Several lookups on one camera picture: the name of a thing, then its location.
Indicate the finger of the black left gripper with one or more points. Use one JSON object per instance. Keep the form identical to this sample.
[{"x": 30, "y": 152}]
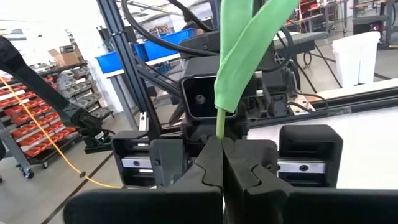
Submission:
[
  {"x": 264, "y": 155},
  {"x": 168, "y": 161}
]

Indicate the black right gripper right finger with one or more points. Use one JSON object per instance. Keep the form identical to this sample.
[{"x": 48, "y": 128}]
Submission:
[{"x": 280, "y": 208}]

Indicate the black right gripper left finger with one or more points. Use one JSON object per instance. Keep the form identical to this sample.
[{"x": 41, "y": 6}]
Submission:
[{"x": 140, "y": 208}]

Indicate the yellow artificial tulip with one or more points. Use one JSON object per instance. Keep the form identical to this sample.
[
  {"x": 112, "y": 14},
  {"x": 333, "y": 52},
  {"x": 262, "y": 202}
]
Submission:
[{"x": 242, "y": 62}]

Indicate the black device with green light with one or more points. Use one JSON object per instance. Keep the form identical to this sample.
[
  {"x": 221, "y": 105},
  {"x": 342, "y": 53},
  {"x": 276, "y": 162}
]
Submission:
[{"x": 93, "y": 127}]

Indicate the white plastic trash bin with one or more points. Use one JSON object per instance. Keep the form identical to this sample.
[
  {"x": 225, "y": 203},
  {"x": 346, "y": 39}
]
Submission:
[
  {"x": 345, "y": 62},
  {"x": 370, "y": 59}
]

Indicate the dark gray work table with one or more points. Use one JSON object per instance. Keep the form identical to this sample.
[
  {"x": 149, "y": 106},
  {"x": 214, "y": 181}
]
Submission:
[{"x": 301, "y": 39}]

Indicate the gray parts bin shelf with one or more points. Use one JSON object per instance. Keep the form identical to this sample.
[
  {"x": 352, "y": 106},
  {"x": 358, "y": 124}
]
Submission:
[{"x": 81, "y": 93}]

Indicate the blue plastic bin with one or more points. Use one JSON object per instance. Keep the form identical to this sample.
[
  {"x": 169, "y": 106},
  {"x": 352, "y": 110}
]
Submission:
[
  {"x": 161, "y": 46},
  {"x": 109, "y": 62}
]

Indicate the black machine cabinet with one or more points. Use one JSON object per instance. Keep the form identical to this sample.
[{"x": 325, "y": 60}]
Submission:
[{"x": 363, "y": 28}]

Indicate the brown cardboard box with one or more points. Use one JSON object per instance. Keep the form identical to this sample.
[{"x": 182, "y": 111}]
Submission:
[{"x": 70, "y": 57}]

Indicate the red parts bin rack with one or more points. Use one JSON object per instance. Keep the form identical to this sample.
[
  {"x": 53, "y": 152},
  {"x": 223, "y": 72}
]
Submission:
[{"x": 28, "y": 118}]

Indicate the black padded diagonal bar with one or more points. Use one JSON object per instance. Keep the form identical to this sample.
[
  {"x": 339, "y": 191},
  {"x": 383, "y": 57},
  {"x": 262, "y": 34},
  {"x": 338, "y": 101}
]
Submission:
[{"x": 31, "y": 74}]

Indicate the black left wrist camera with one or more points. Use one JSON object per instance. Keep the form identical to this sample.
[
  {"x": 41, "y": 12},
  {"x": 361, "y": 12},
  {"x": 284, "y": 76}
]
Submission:
[{"x": 199, "y": 99}]

